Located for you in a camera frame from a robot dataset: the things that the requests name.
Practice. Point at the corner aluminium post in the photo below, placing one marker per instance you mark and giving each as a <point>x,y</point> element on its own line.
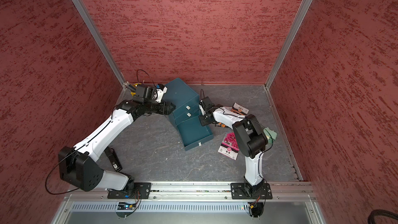
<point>82,10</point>
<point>298,19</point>

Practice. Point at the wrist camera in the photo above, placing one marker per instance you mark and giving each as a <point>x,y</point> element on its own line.
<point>161,90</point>
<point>205,105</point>

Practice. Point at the right corner aluminium post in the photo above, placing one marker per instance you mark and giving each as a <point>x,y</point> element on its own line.
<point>298,19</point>

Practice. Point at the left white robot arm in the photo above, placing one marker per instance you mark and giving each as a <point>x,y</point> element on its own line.
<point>78,165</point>

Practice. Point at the green pencil sharpener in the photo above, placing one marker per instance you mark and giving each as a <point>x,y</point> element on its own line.
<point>270,135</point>

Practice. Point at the pink flower seed bag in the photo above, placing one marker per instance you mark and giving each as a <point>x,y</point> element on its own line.
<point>229,146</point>

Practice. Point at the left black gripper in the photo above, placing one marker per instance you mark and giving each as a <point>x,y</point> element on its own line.
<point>163,104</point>

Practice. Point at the teal drawer cabinet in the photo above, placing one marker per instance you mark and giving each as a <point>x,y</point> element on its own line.
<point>185,99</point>

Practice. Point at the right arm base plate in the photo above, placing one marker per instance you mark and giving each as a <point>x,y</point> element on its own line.
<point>261,191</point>

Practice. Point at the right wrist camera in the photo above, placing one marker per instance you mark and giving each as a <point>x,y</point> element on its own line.
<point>205,105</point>

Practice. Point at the yellow pen cup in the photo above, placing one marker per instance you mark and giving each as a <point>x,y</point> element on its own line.
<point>137,88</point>

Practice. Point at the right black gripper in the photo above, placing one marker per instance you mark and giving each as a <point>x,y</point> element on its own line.
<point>203,123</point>

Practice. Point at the left corner aluminium post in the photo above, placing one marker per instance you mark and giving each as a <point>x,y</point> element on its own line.
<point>82,10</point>

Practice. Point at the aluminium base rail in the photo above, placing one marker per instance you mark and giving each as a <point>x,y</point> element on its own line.
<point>194,203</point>

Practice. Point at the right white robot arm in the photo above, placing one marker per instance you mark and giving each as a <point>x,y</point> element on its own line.
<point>251,137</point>

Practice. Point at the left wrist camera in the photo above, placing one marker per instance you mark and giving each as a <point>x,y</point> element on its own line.
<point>161,90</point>

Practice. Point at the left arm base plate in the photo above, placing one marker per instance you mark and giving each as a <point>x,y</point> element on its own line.
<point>136,190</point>

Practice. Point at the teal bottom drawer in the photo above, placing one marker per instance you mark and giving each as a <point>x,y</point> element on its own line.
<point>193,134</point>

